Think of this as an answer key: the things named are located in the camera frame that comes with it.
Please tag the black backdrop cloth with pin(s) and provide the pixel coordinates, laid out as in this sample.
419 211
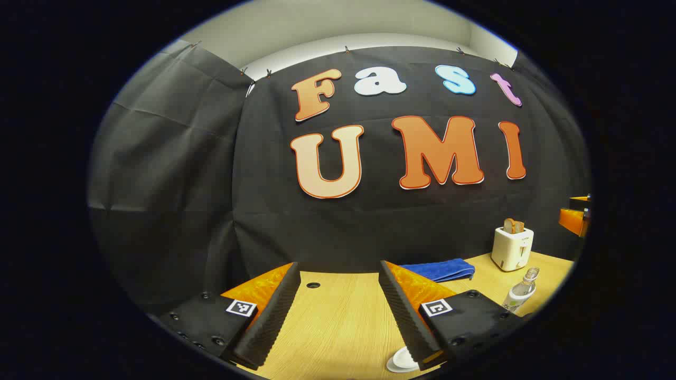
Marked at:
211 184

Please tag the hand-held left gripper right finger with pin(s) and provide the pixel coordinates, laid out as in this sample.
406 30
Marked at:
404 316

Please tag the white toaster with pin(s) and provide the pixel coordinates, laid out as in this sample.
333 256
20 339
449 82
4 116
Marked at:
509 250

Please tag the brown bread slice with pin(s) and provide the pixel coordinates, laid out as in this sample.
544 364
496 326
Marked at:
519 227
508 226

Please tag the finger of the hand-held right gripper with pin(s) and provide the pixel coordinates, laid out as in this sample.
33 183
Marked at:
581 201
573 220

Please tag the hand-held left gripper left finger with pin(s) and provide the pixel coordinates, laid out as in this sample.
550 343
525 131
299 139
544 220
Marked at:
272 322

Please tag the clear water bottle white label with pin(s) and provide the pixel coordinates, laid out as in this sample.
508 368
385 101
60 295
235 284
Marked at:
520 293

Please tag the blue towel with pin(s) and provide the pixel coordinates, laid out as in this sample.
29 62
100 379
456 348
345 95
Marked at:
441 269

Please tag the white teacup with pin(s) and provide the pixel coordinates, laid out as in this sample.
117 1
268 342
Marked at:
396 361

